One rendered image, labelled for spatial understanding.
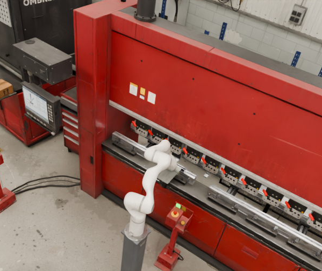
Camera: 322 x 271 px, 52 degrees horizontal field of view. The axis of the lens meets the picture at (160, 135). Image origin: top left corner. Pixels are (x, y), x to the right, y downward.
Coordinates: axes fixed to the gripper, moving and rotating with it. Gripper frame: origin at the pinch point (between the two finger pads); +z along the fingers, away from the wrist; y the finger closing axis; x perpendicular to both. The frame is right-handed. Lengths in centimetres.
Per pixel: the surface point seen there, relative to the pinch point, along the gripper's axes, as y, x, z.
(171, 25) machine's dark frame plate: 32, -102, -80
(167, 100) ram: 17, -49, -48
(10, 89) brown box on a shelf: 214, -7, 3
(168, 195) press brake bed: -7.2, 27.7, 22.4
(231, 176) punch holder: -60, -13, -19
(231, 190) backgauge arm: -64, -5, 29
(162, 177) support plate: 0.3, 13.6, -7.4
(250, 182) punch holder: -77, -14, -24
